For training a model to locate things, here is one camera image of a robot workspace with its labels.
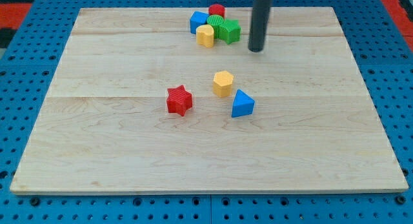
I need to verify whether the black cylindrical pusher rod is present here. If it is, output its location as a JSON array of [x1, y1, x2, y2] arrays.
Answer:
[[248, 0, 272, 52]]

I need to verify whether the blue triangle block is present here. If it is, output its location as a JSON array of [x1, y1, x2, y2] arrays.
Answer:
[[231, 89, 255, 117]]

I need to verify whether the yellow hexagon block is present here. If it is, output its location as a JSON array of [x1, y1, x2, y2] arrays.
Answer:
[[212, 70, 234, 97]]

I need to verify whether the green star block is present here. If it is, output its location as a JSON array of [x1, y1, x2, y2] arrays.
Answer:
[[218, 19, 241, 45]]

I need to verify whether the red cylinder block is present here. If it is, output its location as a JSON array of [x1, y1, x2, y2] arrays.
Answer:
[[208, 4, 225, 18]]

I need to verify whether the green cylinder block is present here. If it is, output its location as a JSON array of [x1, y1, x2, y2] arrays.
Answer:
[[206, 14, 225, 39]]

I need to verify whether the yellow heart block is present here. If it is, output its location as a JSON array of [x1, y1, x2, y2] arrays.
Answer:
[[196, 25, 214, 48]]

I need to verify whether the blue cube block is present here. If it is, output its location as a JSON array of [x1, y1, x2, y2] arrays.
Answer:
[[190, 11, 209, 34]]

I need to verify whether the red star block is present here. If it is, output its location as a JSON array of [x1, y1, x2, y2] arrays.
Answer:
[[166, 85, 193, 116]]

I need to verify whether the light wooden board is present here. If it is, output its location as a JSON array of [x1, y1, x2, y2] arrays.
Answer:
[[10, 7, 408, 195]]

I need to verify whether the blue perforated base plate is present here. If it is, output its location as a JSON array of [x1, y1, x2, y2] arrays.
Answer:
[[1, 0, 412, 223]]

